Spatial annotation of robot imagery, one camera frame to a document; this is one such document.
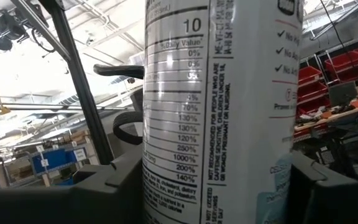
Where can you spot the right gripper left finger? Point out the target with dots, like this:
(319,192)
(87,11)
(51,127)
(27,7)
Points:
(57,205)

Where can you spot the black aluminium rig frame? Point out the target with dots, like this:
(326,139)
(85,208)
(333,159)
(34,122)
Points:
(82,93)

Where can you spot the grey box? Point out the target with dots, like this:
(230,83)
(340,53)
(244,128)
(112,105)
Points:
(342,93)

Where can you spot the rack with blue bins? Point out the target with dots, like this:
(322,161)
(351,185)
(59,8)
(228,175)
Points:
(54,158)

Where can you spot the cluttered wooden workbench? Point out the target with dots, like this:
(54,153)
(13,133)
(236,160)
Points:
(337,116)

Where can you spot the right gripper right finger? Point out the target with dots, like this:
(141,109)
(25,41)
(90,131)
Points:
(337,202)

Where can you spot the white Celsius energy can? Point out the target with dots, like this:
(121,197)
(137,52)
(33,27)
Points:
(228,109)

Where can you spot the rack with red bins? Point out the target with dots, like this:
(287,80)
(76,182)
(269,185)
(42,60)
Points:
(340,62)

